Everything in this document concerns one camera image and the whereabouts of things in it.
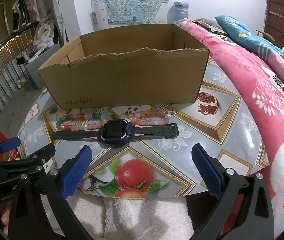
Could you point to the grey storage box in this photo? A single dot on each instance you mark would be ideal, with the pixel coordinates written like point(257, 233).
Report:
point(32, 67)

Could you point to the brown cardboard box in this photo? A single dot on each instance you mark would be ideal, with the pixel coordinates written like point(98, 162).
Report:
point(139, 64)

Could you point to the red gift bag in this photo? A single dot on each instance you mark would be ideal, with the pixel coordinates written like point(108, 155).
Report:
point(8, 156)

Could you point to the hanging clothes on rack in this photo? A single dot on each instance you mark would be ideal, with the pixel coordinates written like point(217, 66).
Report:
point(25, 13)

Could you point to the brown wooden door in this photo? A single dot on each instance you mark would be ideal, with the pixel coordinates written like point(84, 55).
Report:
point(274, 23)

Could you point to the pink floral blanket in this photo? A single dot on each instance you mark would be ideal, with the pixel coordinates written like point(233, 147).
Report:
point(263, 93)

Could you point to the blue water dispenser bottle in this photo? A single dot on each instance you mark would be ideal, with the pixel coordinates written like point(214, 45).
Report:
point(181, 11)

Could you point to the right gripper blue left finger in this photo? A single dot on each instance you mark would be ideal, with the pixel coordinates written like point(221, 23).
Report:
point(72, 171)

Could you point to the purple kids smart watch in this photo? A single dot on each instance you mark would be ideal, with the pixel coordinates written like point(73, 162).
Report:
point(118, 131)

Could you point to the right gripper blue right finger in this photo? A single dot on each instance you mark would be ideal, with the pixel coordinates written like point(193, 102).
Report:
point(210, 170)

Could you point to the white fluffy towel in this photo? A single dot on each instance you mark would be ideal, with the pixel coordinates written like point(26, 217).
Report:
point(111, 218)

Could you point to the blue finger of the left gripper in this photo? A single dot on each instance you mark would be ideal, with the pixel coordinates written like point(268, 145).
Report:
point(9, 145)

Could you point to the teal patterned pillow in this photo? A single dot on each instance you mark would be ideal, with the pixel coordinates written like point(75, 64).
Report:
point(241, 34)

